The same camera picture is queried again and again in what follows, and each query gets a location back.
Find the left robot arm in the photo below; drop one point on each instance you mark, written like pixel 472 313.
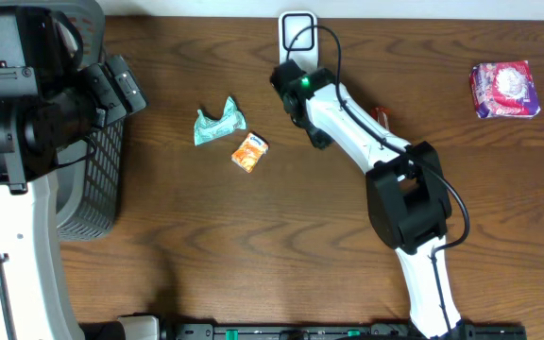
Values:
pixel 34 302

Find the grey plastic mesh basket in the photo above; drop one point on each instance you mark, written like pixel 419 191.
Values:
pixel 88 179

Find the small orange tissue pack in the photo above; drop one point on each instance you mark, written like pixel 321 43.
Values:
pixel 247 155

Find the white barcode scanner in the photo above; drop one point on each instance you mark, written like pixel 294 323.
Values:
pixel 298 39

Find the red purple snack pack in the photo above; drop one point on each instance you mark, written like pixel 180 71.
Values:
pixel 504 89

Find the mint green packet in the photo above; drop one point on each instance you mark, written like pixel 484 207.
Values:
pixel 207 129

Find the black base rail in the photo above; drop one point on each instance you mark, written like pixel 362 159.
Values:
pixel 206 331

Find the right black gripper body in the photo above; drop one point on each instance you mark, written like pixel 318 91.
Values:
pixel 317 137

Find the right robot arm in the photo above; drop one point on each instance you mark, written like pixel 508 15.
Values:
pixel 408 199

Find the orange red bar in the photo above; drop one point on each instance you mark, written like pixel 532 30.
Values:
pixel 380 114

